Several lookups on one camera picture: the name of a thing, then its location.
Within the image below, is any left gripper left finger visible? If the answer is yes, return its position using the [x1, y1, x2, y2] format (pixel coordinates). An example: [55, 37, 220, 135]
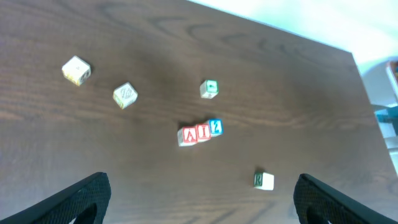
[1, 172, 111, 224]

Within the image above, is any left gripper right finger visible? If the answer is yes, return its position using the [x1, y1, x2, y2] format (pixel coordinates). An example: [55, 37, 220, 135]
[293, 174, 397, 224]

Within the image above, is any blue number 2 block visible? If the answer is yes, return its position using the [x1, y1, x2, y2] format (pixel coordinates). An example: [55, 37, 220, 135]
[206, 119, 224, 137]

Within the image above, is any red letter I block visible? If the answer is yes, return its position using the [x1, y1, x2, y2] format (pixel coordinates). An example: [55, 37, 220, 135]
[195, 123, 211, 142]

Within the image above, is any red letter A block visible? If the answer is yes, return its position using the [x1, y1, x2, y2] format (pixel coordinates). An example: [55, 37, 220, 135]
[177, 126, 198, 147]

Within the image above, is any plain white wooden block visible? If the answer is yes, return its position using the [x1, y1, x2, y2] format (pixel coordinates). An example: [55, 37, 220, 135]
[254, 172, 274, 190]

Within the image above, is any yellow C block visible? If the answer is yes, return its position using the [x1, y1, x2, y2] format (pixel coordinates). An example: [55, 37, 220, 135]
[113, 82, 138, 110]

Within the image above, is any yellow W block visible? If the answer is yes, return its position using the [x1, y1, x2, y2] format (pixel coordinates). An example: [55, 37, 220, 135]
[62, 55, 91, 86]

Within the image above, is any white and teal background furniture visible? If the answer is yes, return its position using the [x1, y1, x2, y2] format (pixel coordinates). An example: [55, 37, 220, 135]
[361, 56, 397, 169]

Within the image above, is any green number 4 block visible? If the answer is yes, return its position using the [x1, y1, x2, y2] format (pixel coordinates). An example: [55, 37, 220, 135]
[200, 80, 219, 99]

